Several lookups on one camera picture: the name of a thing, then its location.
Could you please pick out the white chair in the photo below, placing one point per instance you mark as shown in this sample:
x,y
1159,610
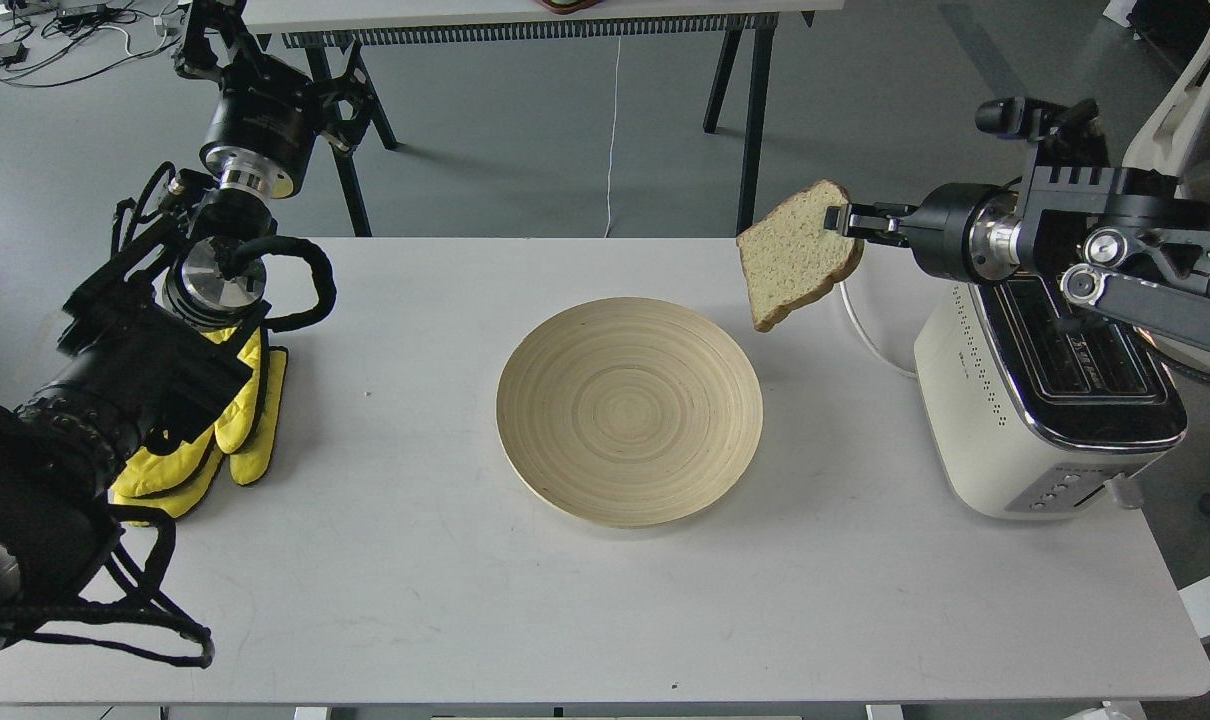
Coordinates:
x,y
1176,136

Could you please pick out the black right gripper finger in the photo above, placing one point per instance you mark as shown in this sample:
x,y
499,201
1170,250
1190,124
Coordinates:
x,y
879,217
885,237

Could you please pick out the yellow oven glove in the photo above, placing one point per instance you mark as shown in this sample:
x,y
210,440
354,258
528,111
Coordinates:
x,y
240,442

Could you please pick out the cream white toaster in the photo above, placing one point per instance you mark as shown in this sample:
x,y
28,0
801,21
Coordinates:
x,y
1036,410

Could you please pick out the round wooden plate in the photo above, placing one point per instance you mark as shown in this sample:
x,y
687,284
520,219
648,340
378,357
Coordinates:
x,y
629,412

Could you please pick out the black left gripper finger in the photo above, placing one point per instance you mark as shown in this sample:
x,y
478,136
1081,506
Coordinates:
x,y
348,105
194,57

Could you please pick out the slice of bread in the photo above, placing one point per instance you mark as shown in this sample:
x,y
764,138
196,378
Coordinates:
x,y
790,259

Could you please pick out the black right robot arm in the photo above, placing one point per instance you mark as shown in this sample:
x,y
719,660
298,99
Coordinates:
x,y
1116,241

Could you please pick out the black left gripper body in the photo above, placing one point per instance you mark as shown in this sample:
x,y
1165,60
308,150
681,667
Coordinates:
x,y
262,135

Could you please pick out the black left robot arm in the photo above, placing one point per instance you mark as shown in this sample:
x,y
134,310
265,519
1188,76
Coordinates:
x,y
154,342

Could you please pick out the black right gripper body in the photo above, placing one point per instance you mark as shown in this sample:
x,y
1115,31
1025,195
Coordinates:
x,y
941,232

